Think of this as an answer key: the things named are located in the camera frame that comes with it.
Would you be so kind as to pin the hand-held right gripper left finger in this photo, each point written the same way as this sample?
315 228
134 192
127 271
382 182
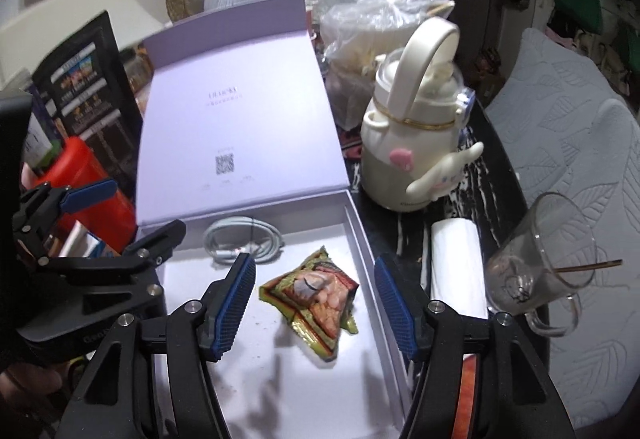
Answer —
235 304

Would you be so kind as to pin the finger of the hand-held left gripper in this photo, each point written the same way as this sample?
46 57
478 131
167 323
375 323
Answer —
92 195
157 241

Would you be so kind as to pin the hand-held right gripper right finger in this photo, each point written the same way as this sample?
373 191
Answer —
395 309

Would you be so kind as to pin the green red snack packet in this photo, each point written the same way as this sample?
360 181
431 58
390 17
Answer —
310 299

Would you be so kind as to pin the lavender gift box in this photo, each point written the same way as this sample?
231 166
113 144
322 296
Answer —
225 119

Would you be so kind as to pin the red plastic container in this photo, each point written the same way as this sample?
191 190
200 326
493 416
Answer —
80 159

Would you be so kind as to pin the blue white carton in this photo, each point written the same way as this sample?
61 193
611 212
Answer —
90 244

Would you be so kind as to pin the black printed box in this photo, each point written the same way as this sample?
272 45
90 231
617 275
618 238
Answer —
100 84

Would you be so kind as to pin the clear glass mug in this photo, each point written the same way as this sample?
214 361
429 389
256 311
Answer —
530 269

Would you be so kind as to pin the cream cartoon water bottle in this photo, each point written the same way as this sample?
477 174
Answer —
390 159

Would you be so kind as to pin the thin gold stirring stick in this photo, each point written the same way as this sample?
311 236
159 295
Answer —
600 265

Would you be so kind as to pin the leaf-patterned covered chair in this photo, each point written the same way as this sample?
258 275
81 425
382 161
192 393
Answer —
575 159

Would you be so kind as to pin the translucent plastic bag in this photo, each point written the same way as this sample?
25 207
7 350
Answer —
360 19

